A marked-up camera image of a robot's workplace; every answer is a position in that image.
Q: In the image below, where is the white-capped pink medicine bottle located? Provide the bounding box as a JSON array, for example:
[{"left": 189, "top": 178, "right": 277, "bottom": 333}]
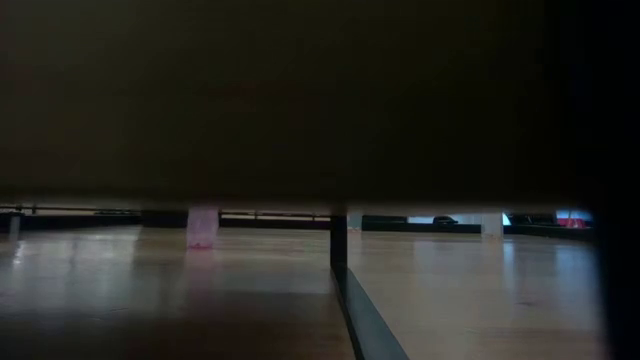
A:
[{"left": 186, "top": 207, "right": 220, "bottom": 250}]

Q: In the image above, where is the light wooden shelf board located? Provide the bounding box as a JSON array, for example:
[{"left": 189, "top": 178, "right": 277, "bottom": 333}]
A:
[{"left": 0, "top": 0, "right": 640, "bottom": 360}]

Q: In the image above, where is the black divider bar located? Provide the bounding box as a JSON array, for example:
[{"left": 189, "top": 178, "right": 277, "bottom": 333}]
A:
[{"left": 328, "top": 204, "right": 411, "bottom": 360}]

